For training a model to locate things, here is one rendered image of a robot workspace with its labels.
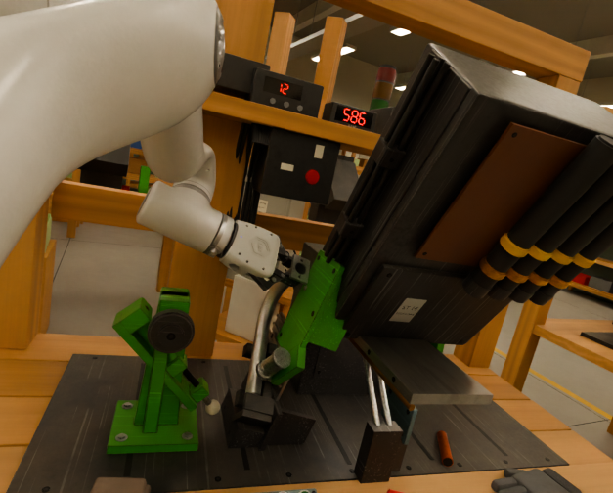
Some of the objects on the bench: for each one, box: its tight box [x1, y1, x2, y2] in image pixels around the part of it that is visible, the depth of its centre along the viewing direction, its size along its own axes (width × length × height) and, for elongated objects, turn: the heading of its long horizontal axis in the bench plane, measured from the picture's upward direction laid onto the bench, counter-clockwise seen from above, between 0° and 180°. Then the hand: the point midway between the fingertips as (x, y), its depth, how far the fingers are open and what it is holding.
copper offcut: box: [437, 431, 454, 467], centre depth 87 cm, size 9×2×2 cm, turn 123°
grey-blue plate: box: [380, 386, 417, 471], centre depth 80 cm, size 10×2×14 cm, turn 152°
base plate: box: [6, 354, 570, 493], centre depth 94 cm, size 42×110×2 cm, turn 62°
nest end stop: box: [232, 409, 272, 427], centre depth 77 cm, size 4×7×6 cm, turn 62°
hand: (291, 271), depth 84 cm, fingers closed on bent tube, 3 cm apart
